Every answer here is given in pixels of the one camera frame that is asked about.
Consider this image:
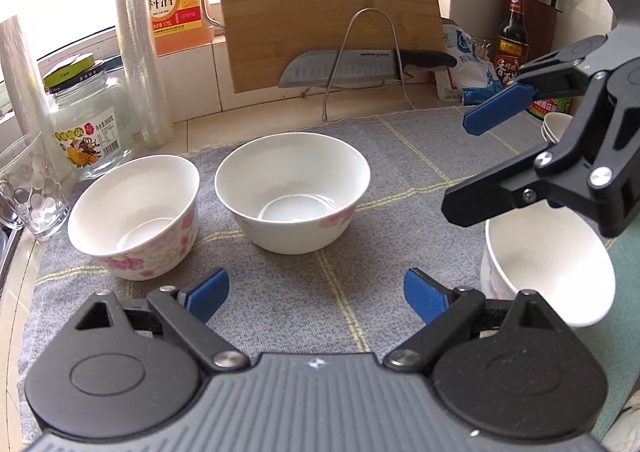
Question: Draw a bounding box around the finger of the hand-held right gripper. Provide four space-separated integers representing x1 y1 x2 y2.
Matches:
441 141 627 228
462 34 614 136

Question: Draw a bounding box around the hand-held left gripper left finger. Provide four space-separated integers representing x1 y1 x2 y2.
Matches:
75 267 251 375

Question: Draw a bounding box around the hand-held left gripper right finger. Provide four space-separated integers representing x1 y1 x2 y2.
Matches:
382 268 558 375

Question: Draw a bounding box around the small white cup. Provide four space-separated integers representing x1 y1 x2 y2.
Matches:
542 112 574 132

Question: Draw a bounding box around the white bowl pink floral print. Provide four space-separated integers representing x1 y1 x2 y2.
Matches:
215 132 372 254
480 204 617 329
67 155 201 281

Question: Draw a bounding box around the white and blue salt bag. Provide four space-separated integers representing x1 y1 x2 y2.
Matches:
434 22 506 107

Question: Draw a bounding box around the green-lidded sauce jar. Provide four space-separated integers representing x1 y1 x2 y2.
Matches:
527 94 573 122

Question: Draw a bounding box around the grey and teal checked cloth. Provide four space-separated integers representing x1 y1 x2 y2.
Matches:
20 107 640 433

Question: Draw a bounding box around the dark vinegar bottle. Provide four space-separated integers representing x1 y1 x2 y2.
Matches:
492 0 531 85

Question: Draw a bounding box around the dark red knife block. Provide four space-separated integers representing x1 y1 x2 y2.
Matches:
522 0 563 58

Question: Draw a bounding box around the bamboo cutting board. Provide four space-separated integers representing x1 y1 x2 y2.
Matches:
200 0 453 94

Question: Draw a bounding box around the glass jar with green lid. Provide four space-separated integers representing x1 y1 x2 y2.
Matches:
42 53 138 181

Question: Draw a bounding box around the clear drinking glass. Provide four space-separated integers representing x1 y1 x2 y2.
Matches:
0 132 70 242

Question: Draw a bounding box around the stack of clear plastic cups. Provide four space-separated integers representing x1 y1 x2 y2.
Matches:
111 0 176 149

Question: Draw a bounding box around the plastic wrap roll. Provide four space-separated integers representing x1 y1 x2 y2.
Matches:
0 14 51 148

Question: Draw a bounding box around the metal wire rack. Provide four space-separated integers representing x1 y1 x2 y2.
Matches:
300 8 416 122

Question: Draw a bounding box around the black-handled kitchen knife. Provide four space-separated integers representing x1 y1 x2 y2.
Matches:
278 49 458 90

